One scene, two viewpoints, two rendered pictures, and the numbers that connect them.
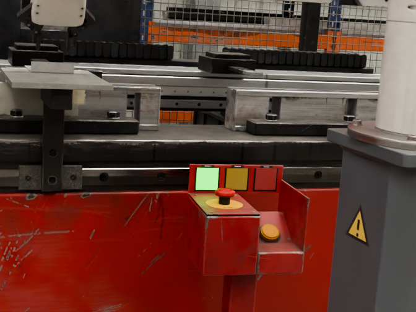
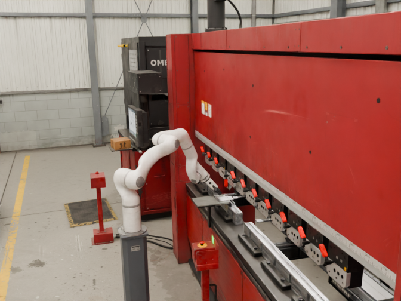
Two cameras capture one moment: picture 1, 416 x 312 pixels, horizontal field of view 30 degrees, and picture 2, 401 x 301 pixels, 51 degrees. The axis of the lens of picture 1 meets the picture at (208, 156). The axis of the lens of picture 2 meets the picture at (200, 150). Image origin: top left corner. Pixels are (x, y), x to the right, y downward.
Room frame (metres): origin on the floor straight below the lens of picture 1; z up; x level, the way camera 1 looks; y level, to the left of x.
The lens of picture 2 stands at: (1.65, -2.86, 2.21)
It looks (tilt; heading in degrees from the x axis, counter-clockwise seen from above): 14 degrees down; 94
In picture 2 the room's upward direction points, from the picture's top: 1 degrees counter-clockwise
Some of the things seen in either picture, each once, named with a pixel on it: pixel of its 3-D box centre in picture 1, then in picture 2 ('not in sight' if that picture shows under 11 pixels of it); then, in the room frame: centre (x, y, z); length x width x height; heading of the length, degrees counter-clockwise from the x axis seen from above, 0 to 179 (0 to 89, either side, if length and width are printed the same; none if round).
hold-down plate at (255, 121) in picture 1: (310, 127); (249, 244); (1.79, -0.23, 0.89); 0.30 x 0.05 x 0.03; 109
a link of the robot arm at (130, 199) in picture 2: not in sight; (126, 186); (0.98, -0.26, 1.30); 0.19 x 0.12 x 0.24; 143
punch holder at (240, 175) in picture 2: not in sight; (245, 181); (1.76, 0.00, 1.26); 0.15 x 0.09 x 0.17; 109
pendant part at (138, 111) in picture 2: not in sight; (138, 125); (0.73, 1.30, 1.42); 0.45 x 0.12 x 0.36; 114
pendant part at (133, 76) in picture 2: not in sight; (145, 113); (0.79, 1.39, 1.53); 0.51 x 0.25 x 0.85; 114
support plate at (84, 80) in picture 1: (53, 78); (210, 200); (1.50, 0.31, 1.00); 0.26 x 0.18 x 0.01; 19
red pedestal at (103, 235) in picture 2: not in sight; (99, 206); (0.17, 1.59, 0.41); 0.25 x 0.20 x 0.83; 19
